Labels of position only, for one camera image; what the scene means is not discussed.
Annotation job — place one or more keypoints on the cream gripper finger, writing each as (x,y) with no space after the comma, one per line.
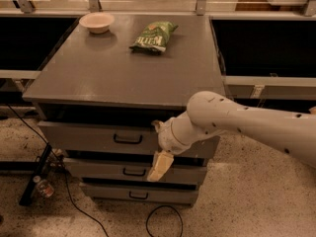
(162,162)
(158,125)

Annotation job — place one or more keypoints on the green chip bag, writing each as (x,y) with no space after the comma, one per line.
(154,37)

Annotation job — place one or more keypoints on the grey middle drawer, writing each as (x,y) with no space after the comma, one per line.
(131,171)

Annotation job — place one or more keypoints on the small bottle on floor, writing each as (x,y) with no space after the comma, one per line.
(43,186)

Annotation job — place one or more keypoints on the grey metal railing frame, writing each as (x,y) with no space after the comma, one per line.
(34,32)

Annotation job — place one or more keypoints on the white bowl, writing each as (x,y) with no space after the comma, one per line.
(97,23)

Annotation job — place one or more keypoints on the grey drawer cabinet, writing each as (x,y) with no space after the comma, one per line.
(98,79)

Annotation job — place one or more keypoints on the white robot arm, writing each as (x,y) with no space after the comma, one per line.
(209,114)

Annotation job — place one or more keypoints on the black metal stand leg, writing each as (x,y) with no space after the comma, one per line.
(26,198)

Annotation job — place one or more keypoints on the grey top drawer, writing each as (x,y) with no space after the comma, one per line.
(101,138)

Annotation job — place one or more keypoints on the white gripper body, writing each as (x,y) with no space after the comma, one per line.
(166,136)

